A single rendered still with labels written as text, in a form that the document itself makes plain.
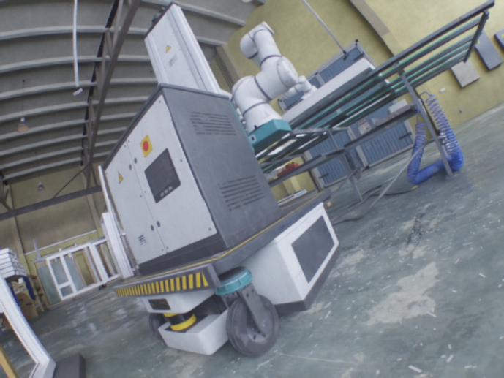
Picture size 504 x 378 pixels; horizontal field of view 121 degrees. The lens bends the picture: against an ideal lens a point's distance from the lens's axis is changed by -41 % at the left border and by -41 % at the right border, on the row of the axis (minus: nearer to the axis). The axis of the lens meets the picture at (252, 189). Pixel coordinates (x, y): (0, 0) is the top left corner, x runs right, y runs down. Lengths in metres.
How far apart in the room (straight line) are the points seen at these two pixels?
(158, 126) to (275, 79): 0.61
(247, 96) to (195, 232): 0.73
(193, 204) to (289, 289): 0.36
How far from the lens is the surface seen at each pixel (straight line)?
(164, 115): 0.72
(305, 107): 1.71
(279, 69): 1.13
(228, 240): 0.61
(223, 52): 11.98
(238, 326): 0.62
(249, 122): 1.14
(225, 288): 0.60
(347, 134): 8.49
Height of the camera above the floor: 0.38
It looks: 5 degrees up
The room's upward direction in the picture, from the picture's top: 24 degrees counter-clockwise
